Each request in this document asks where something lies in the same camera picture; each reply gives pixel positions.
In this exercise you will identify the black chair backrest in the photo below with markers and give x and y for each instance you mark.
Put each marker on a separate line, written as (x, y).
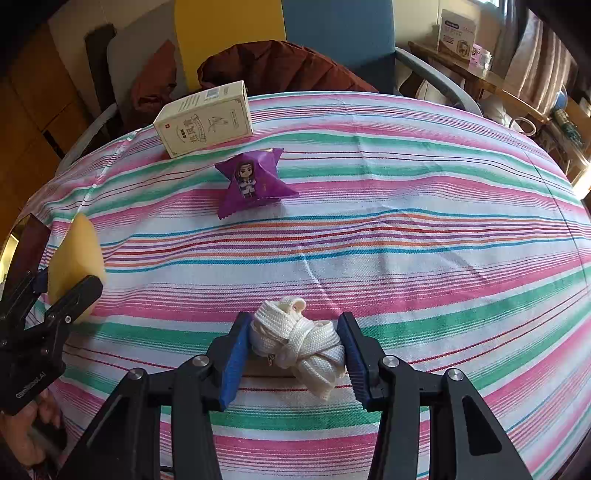
(99, 69)

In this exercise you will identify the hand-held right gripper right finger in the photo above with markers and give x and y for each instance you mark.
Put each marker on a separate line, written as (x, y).
(355, 364)

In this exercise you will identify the thick yellow sponge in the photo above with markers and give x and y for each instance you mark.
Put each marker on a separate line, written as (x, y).
(74, 258)

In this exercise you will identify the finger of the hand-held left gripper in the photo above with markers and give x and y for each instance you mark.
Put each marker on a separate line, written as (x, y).
(74, 295)
(18, 295)

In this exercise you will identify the person's left hand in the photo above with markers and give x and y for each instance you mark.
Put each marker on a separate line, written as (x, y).
(41, 415)

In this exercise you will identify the grey yellow blue armchair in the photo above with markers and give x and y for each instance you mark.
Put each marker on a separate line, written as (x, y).
(337, 27)

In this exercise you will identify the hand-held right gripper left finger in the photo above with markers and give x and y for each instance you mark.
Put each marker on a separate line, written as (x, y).
(233, 364)

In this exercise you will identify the pale curtain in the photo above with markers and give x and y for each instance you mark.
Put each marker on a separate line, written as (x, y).
(535, 55)

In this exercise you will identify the white printed box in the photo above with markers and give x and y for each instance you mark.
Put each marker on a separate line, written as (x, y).
(455, 34)

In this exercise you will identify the clear plastic bottle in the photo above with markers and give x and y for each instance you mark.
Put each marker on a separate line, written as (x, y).
(568, 129)

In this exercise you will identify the maroon padded jacket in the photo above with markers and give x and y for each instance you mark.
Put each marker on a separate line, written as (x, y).
(277, 64)

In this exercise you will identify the wooden side table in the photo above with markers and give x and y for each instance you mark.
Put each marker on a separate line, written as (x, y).
(498, 85)

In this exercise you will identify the blue ball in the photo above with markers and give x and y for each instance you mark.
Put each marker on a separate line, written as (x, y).
(561, 102)

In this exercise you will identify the purple packet with cartoon figure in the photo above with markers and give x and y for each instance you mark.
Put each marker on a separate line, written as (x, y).
(251, 182)

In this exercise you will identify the cream medicine box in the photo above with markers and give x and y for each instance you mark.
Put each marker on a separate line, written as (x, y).
(203, 122)

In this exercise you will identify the maroon gift box gold interior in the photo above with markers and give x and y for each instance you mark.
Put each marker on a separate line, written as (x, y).
(23, 240)

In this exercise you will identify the wooden wardrobe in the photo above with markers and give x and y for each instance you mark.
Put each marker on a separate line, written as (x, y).
(32, 92)

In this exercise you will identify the small pink box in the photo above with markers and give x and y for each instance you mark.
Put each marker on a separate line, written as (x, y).
(482, 57)

